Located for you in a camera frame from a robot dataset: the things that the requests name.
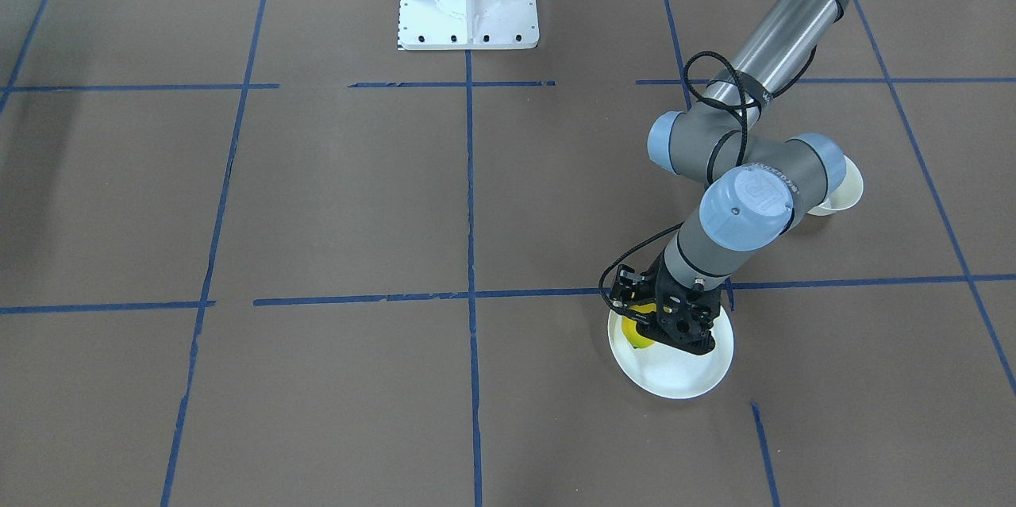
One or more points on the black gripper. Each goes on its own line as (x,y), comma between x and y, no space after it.
(656,283)

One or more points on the yellow lemon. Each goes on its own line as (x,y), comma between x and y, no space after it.
(635,322)

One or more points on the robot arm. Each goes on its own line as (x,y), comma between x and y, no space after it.
(755,190)

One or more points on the white plate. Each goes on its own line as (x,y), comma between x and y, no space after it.
(668,372)

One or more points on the white bowl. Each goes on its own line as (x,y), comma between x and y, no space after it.
(846,196)

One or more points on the brown paper table cover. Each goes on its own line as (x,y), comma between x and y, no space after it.
(255,255)

